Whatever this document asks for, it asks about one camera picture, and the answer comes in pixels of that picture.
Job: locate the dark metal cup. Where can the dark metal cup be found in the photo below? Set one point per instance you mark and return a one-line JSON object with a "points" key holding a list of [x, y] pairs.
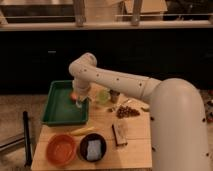
{"points": [[114, 96]]}

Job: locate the orange bowl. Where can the orange bowl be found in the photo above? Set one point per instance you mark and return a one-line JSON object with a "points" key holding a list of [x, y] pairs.
{"points": [[61, 150]]}

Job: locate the orange peach fruit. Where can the orange peach fruit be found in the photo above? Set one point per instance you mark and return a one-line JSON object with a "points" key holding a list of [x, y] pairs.
{"points": [[73, 96]]}

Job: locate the black and wood brush block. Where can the black and wood brush block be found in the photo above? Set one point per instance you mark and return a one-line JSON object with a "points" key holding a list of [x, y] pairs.
{"points": [[119, 134]]}

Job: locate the light green cup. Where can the light green cup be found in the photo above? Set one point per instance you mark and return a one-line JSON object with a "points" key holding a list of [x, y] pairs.
{"points": [[103, 96]]}

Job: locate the grey sponge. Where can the grey sponge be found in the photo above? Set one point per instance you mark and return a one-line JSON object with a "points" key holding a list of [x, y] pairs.
{"points": [[94, 150]]}

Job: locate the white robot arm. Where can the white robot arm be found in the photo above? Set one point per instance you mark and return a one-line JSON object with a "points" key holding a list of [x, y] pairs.
{"points": [[179, 135]]}

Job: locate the bunch of dark grapes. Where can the bunch of dark grapes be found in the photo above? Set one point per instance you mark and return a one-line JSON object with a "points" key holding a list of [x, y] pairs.
{"points": [[126, 111]]}

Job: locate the dark brown bowl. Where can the dark brown bowl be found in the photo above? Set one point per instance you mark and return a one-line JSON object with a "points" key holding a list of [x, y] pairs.
{"points": [[84, 144]]}

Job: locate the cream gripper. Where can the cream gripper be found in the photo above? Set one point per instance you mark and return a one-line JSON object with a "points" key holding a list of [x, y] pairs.
{"points": [[81, 95]]}

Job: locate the green pepper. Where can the green pepper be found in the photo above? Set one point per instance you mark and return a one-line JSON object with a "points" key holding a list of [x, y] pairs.
{"points": [[145, 108]]}

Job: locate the black pole stand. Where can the black pole stand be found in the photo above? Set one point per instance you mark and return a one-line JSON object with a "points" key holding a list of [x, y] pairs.
{"points": [[27, 140]]}

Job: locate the green plastic tray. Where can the green plastic tray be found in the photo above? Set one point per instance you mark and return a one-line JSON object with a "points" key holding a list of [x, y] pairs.
{"points": [[60, 109]]}

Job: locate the yellow banana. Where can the yellow banana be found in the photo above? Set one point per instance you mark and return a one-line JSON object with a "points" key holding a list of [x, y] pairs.
{"points": [[81, 131]]}

